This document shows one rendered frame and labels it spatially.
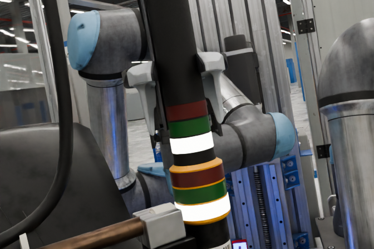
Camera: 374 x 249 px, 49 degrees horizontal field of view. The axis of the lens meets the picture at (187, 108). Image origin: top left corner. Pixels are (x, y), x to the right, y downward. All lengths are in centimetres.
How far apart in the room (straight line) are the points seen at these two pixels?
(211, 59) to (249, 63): 80
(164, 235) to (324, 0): 194
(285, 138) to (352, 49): 17
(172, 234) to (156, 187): 75
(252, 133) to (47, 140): 32
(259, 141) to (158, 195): 49
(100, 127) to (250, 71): 42
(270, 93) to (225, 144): 60
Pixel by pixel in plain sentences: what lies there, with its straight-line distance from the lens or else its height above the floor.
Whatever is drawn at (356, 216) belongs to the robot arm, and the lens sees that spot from 68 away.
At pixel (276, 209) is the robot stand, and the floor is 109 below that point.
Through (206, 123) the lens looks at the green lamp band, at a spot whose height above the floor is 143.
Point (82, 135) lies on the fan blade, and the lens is 45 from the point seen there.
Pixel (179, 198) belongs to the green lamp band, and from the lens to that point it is 33.
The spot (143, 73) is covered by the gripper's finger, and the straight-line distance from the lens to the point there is 31.
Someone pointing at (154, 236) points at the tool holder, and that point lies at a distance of 31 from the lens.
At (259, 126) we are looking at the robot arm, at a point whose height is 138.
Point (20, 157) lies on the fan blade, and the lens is 41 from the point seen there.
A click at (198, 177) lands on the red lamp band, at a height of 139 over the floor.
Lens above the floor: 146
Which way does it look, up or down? 3 degrees down
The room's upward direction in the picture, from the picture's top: 10 degrees counter-clockwise
